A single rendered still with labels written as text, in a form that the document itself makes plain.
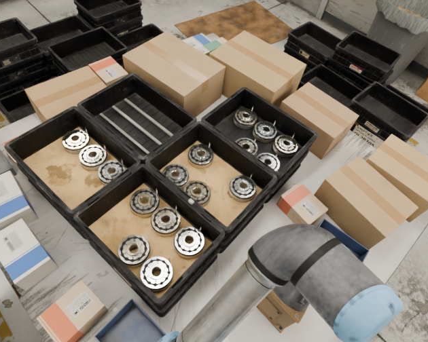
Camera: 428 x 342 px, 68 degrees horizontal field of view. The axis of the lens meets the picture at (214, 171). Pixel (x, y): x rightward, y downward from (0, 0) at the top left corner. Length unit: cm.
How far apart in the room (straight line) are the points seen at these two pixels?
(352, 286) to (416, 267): 191
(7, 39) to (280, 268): 242
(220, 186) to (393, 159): 76
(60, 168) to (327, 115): 117
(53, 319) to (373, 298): 92
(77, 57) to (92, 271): 154
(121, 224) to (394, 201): 103
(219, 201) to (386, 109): 153
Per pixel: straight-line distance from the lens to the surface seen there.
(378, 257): 147
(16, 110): 247
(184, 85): 149
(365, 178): 143
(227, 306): 68
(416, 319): 234
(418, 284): 242
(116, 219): 118
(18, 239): 129
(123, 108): 150
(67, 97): 155
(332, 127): 154
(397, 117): 241
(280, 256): 60
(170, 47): 171
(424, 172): 160
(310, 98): 164
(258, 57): 172
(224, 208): 119
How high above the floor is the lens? 187
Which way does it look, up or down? 55 degrees down
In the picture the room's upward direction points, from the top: 10 degrees clockwise
